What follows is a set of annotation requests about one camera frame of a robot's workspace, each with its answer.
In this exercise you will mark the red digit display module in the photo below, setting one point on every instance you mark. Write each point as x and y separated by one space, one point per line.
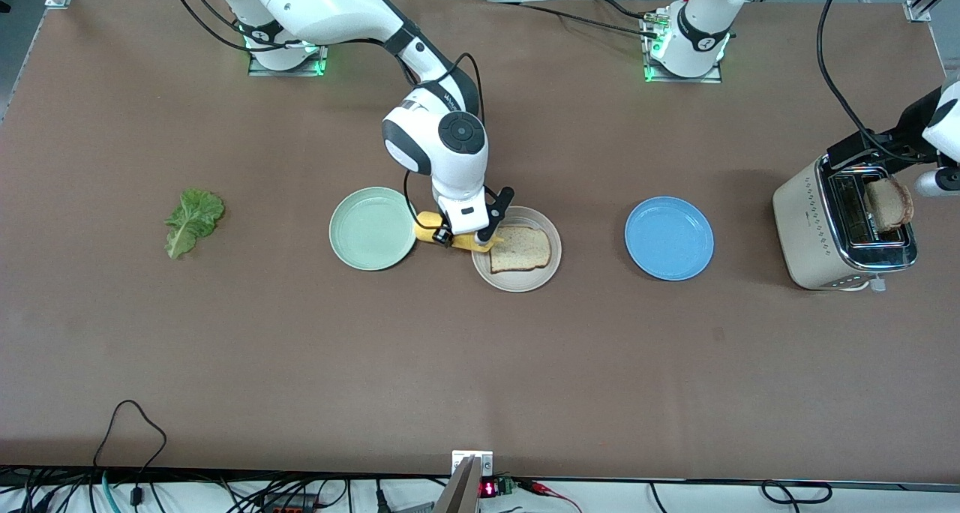
489 489

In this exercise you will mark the pale green plate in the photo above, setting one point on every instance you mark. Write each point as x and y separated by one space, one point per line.
371 228

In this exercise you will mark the white metal mounting bracket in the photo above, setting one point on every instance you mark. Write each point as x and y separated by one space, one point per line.
472 457

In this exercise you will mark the blue plate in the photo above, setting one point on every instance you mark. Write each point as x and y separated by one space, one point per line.
669 239

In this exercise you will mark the small bread slice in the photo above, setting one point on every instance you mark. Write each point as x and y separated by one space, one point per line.
525 250

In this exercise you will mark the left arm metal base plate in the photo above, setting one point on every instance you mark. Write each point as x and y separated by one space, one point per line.
679 80

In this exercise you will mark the beige plate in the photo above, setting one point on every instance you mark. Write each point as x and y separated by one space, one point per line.
525 282

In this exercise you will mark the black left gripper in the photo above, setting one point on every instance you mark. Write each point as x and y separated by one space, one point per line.
857 150

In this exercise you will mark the cream and chrome toaster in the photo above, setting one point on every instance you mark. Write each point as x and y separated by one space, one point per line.
806 228

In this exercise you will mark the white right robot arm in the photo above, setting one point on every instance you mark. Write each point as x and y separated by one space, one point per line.
322 3

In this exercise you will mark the green lettuce leaf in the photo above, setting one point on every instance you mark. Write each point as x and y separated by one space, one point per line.
191 217

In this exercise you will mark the grey aluminium camera mast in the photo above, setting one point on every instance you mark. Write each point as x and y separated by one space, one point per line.
459 494

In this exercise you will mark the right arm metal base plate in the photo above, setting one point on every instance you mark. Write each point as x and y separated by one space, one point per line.
289 73

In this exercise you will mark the large bread slice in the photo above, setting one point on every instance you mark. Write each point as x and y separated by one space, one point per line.
889 202

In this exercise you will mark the yellow squeeze bottle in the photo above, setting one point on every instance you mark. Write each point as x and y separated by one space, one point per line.
427 226

